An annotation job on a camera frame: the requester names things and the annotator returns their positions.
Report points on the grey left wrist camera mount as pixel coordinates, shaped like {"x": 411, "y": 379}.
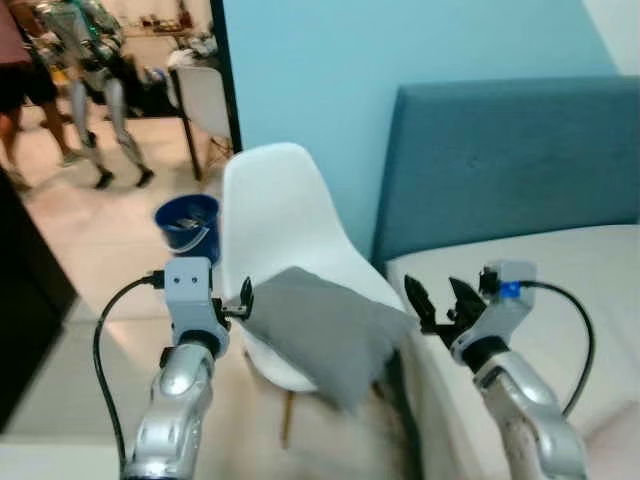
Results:
{"x": 190, "y": 300}

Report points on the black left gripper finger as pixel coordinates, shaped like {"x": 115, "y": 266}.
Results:
{"x": 247, "y": 298}

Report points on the silver humanoid robot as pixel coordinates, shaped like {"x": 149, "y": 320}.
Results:
{"x": 95, "y": 60}

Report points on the white plastic shell chair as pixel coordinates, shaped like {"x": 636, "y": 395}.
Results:
{"x": 280, "y": 210}

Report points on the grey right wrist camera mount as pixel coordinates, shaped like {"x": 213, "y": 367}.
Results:
{"x": 500, "y": 318}

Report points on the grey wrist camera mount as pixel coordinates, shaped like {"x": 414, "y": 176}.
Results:
{"x": 500, "y": 318}
{"x": 190, "y": 300}

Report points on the person in black shorts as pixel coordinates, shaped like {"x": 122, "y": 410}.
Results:
{"x": 18, "y": 70}

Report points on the blue upholstered bed headboard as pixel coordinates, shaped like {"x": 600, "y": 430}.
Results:
{"x": 510, "y": 160}

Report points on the white chair wooden legs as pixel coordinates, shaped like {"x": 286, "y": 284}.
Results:
{"x": 205, "y": 100}

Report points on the grey pillow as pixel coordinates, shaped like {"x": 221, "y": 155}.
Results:
{"x": 320, "y": 335}

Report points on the black door frame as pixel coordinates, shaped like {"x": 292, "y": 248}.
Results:
{"x": 225, "y": 70}

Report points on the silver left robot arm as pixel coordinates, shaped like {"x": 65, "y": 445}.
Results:
{"x": 175, "y": 400}

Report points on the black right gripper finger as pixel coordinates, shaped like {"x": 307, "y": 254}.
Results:
{"x": 462, "y": 295}
{"x": 422, "y": 305}

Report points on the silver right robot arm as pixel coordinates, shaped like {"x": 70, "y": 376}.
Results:
{"x": 530, "y": 420}

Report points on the beige bed mattress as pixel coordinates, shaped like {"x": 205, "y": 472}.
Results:
{"x": 570, "y": 270}

